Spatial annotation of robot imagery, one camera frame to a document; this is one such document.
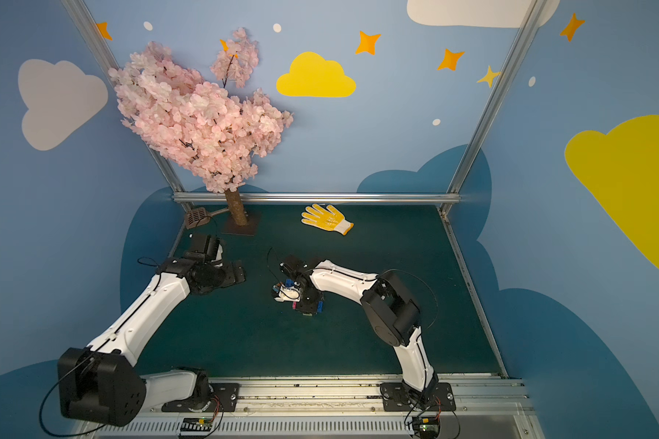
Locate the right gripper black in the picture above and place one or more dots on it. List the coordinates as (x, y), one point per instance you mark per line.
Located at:
(310, 305)

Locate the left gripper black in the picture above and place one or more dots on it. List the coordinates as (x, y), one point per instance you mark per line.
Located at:
(233, 274)

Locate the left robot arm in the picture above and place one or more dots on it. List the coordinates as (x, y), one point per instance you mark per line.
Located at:
(99, 383)

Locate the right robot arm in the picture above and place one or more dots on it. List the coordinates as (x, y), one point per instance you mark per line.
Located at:
(391, 309)

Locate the yellow dotted work glove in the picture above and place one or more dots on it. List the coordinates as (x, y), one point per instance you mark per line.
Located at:
(326, 218)

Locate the brown slotted plastic scoop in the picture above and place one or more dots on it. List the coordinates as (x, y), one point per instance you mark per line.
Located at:
(198, 217)

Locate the pink cherry blossom tree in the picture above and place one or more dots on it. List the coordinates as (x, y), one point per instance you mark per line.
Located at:
(198, 124)

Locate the left electronics board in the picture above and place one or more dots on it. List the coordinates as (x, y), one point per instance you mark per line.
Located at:
(196, 427)

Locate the electronics board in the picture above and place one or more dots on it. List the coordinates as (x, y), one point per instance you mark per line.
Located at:
(425, 427)
(196, 427)

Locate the right electronics board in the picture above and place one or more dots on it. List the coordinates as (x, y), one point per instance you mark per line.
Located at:
(425, 427)

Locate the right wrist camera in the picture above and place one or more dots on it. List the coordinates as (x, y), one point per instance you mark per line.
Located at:
(286, 293)

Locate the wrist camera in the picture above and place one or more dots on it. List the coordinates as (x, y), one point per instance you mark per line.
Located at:
(204, 248)
(286, 293)

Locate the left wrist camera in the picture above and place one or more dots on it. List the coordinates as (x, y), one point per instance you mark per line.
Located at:
(204, 248)

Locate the dark square tree base plate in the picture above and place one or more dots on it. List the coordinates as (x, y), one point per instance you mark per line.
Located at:
(249, 229)

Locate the aluminium back frame rail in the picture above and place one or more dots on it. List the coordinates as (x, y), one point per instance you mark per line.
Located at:
(351, 198)

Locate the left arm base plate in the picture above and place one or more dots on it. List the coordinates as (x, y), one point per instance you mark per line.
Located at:
(206, 398)

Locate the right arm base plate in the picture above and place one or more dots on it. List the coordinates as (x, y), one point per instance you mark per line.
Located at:
(398, 397)

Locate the aluminium front rail assembly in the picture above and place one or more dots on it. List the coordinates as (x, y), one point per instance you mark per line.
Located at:
(345, 407)

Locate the right aluminium frame post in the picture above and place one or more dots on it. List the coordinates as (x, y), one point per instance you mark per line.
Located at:
(533, 20)

